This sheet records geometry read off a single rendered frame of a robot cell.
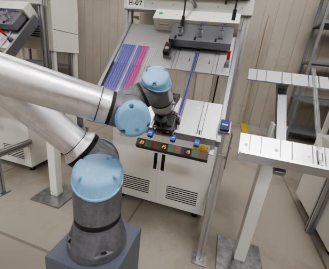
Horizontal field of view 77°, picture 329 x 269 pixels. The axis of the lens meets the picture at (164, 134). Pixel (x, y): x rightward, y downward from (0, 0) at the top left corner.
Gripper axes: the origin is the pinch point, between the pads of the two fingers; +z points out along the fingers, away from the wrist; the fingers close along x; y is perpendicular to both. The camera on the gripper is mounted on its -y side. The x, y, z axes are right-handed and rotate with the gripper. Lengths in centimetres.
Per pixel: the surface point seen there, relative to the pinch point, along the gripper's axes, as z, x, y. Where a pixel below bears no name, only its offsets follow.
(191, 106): 9.9, 4.4, -18.6
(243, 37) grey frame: 14, 23, -74
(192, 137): 9.6, 8.3, -2.3
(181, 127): 9.9, 2.1, -6.1
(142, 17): 17, -46, -88
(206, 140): 9.5, 14.6, -2.3
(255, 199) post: 36, 43, 13
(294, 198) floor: 129, 96, -16
